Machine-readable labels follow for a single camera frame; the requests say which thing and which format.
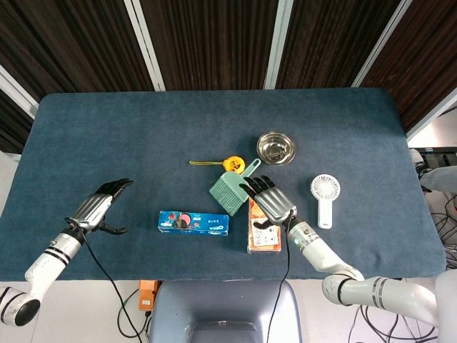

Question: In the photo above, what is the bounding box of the blue table mat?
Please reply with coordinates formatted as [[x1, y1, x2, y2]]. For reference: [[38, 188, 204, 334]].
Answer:
[[0, 87, 448, 282]]

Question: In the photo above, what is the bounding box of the orange device under table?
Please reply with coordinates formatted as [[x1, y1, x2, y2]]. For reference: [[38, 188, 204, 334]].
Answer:
[[137, 279, 159, 310]]

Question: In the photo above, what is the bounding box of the white handheld fan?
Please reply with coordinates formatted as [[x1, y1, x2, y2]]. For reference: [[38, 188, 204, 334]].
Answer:
[[309, 173, 341, 229]]

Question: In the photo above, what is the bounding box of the green dust brush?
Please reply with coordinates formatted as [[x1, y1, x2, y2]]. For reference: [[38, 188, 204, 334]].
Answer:
[[209, 158, 262, 217]]

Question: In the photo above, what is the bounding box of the steel bowl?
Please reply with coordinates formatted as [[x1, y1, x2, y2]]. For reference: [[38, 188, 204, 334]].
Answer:
[[256, 131, 298, 166]]

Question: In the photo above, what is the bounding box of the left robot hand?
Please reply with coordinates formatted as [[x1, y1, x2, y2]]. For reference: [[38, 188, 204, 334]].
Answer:
[[64, 179, 134, 236]]

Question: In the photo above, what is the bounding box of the blue Oreo cookie box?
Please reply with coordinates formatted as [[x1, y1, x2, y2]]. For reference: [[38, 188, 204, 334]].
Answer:
[[158, 210, 231, 238]]

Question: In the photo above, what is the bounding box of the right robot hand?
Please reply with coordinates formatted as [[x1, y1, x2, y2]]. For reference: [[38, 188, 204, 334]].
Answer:
[[239, 175, 298, 230]]

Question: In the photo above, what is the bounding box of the grey robot torso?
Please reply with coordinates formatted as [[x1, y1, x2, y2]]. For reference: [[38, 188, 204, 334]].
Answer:
[[148, 279, 303, 343]]

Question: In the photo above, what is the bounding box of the black left hand cable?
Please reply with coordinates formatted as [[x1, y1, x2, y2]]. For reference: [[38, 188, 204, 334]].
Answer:
[[65, 217, 148, 343]]

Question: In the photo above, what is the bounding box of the orange snack box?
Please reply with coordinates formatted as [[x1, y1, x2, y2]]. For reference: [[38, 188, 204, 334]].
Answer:
[[246, 197, 283, 254]]

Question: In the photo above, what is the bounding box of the black right hand cable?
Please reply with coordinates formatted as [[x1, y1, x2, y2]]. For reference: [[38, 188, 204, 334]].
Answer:
[[269, 210, 298, 343]]

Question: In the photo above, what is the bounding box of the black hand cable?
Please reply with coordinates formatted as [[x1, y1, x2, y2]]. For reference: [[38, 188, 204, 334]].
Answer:
[[269, 210, 298, 343], [65, 217, 148, 343]]

